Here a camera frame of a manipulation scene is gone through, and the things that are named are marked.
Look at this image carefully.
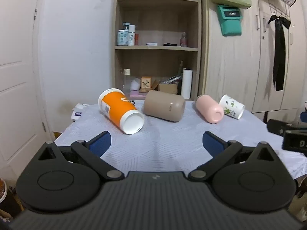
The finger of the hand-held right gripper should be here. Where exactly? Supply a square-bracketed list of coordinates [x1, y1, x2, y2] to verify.
[267, 119, 294, 135]

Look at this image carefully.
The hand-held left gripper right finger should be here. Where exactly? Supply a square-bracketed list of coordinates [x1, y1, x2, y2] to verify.
[188, 131, 275, 181]

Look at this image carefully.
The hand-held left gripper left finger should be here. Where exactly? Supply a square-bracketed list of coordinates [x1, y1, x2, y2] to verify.
[38, 131, 125, 180]

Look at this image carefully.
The pink cup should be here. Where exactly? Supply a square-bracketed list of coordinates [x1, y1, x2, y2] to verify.
[195, 94, 224, 124]

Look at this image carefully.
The orange paper cup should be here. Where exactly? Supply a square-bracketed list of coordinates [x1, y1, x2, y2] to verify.
[98, 88, 145, 135]

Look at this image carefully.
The white floral cup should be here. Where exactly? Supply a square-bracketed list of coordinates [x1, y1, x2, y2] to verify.
[219, 94, 245, 120]

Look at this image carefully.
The beige ceramic cup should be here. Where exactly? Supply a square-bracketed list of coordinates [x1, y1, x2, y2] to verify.
[143, 90, 186, 122]

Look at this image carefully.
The white packet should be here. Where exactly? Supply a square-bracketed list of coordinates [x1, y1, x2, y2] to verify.
[71, 103, 90, 122]

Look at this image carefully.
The light patterned tablecloth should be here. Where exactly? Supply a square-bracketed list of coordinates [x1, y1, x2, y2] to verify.
[54, 99, 307, 180]

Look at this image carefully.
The pink book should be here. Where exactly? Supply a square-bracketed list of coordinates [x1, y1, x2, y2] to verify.
[130, 90, 148, 98]

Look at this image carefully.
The white paper towel roll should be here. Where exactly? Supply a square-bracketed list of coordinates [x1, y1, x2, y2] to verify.
[181, 68, 193, 99]

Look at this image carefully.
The clear bottle beige cap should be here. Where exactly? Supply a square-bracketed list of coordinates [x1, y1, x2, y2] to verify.
[122, 68, 132, 94]

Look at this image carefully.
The cardboard box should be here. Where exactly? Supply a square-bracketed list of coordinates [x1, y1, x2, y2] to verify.
[152, 79, 179, 94]

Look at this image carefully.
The wooden floral box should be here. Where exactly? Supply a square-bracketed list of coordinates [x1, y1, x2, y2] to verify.
[140, 77, 152, 93]

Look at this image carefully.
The black ribbon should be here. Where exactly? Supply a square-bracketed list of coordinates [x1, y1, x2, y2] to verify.
[268, 14, 291, 91]

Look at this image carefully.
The wooden wardrobe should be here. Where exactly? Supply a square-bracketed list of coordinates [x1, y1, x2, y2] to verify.
[200, 0, 307, 114]

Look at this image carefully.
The wooden shelf unit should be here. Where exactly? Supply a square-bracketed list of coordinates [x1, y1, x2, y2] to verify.
[111, 0, 203, 101]

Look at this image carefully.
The white door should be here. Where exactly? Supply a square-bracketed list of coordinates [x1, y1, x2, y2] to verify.
[0, 0, 57, 180]

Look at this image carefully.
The white pump bottle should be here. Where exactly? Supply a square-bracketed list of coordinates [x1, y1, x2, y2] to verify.
[117, 23, 130, 46]

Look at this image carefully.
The white blue tube bottle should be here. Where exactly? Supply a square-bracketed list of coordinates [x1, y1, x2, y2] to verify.
[128, 25, 136, 46]

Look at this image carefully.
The teal pouch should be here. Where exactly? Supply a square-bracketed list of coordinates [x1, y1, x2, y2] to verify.
[216, 4, 243, 37]

